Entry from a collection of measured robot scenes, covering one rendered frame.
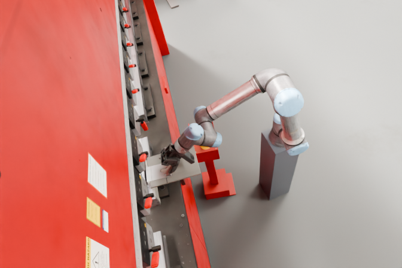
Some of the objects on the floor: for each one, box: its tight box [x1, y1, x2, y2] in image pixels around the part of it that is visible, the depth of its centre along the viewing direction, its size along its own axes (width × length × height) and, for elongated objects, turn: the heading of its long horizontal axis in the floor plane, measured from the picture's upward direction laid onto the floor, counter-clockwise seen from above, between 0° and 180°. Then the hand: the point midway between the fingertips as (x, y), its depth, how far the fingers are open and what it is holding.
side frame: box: [114, 0, 170, 56], centre depth 273 cm, size 25×85×230 cm, turn 110°
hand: (166, 168), depth 145 cm, fingers open, 5 cm apart
